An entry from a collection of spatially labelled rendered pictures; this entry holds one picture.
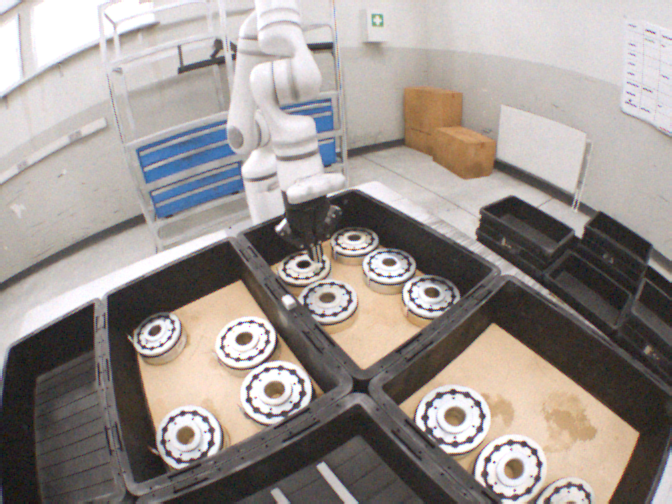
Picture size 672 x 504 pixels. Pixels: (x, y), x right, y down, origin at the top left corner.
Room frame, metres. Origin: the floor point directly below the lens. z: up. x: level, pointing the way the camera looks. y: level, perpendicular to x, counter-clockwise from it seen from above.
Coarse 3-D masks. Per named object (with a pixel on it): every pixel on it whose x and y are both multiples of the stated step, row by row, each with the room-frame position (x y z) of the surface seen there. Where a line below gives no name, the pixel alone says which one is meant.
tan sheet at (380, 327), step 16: (336, 272) 0.48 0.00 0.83; (352, 272) 0.48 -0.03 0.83; (416, 272) 0.46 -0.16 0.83; (368, 288) 0.43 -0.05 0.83; (368, 304) 0.39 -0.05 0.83; (384, 304) 0.38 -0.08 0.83; (400, 304) 0.38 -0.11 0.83; (368, 320) 0.35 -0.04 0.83; (384, 320) 0.35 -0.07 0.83; (400, 320) 0.34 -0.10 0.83; (336, 336) 0.32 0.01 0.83; (352, 336) 0.32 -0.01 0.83; (368, 336) 0.31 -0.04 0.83; (384, 336) 0.31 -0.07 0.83; (400, 336) 0.31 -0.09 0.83; (352, 352) 0.29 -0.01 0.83; (368, 352) 0.28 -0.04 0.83; (384, 352) 0.28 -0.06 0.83
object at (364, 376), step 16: (352, 192) 0.64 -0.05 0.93; (384, 208) 0.56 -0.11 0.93; (256, 224) 0.53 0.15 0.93; (416, 224) 0.48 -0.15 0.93; (240, 240) 0.48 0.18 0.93; (448, 240) 0.42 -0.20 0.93; (480, 256) 0.37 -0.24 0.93; (272, 272) 0.38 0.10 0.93; (496, 272) 0.33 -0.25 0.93; (480, 288) 0.30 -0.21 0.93; (464, 304) 0.27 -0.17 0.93; (304, 320) 0.27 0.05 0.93; (448, 320) 0.25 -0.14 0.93; (320, 336) 0.24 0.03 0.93; (416, 336) 0.23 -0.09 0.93; (336, 352) 0.22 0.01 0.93; (400, 352) 0.21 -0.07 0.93; (352, 368) 0.19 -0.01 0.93; (368, 368) 0.19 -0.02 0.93; (384, 368) 0.19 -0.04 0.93; (368, 384) 0.18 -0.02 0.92
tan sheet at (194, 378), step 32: (224, 288) 0.46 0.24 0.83; (192, 320) 0.37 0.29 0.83; (224, 320) 0.37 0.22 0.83; (192, 352) 0.30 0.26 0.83; (288, 352) 0.29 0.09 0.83; (160, 384) 0.23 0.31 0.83; (192, 384) 0.23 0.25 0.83; (224, 384) 0.23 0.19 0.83; (160, 416) 0.17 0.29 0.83; (224, 416) 0.18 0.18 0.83
